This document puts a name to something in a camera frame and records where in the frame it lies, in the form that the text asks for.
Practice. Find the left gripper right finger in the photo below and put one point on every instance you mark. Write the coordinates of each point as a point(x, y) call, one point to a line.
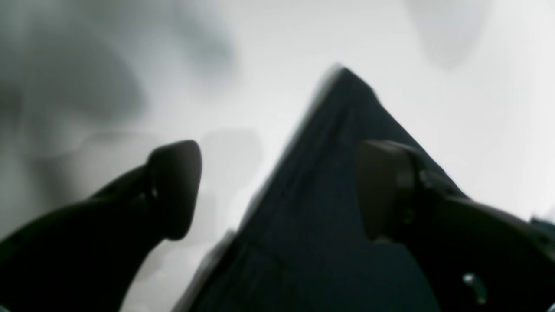
point(476, 258)

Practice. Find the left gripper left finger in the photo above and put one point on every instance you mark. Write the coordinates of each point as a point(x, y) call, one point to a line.
point(84, 257)

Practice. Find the black T-shirt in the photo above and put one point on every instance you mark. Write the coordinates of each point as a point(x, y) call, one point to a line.
point(301, 245)

